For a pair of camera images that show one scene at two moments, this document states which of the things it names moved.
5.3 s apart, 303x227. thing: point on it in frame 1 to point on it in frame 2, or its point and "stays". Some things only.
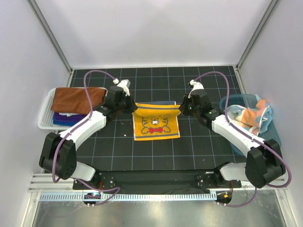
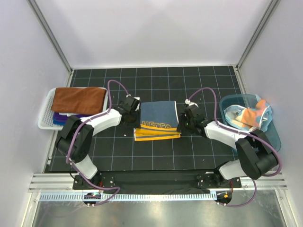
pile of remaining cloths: [256, 118] stays
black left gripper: [132, 106] to [136, 124]
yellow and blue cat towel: [156, 120] stays
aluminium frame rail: [46, 182] stays
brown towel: [75, 100] stays
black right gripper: [183, 107] to [181, 127]
